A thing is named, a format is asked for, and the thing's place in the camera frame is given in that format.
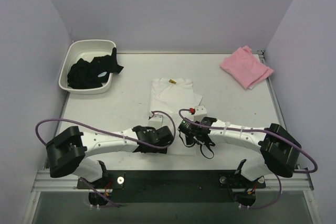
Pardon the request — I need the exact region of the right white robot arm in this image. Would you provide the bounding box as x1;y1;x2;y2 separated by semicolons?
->
178;117;301;182

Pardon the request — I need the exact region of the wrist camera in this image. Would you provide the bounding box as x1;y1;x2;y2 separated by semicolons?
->
189;105;207;122
148;114;163;130

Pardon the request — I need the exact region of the black t shirt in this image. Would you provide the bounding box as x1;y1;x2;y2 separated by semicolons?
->
67;47;124;89

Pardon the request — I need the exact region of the pink t shirt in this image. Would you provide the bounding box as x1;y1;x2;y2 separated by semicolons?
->
219;46;274;90

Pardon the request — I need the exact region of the aluminium rail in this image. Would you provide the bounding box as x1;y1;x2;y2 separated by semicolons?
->
32;170;314;192
257;49;301;169

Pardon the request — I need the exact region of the aluminium front rail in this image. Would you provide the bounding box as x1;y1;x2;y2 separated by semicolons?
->
32;170;314;192

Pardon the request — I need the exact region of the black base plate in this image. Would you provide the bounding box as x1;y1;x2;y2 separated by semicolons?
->
91;170;266;203

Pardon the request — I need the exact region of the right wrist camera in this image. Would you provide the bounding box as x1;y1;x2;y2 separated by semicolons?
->
189;105;207;122

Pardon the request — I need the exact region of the white plastic bin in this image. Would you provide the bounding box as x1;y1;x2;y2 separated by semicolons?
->
58;39;116;95

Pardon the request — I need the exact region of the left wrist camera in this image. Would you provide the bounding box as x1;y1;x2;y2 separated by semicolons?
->
148;114;163;130

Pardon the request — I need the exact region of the white t shirt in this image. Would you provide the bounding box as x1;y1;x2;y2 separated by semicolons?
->
149;78;203;156

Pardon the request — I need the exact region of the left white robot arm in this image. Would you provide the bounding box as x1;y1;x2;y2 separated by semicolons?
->
46;126;174;188

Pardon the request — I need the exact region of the aluminium right side rail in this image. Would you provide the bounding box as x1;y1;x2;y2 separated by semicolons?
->
257;49;301;169

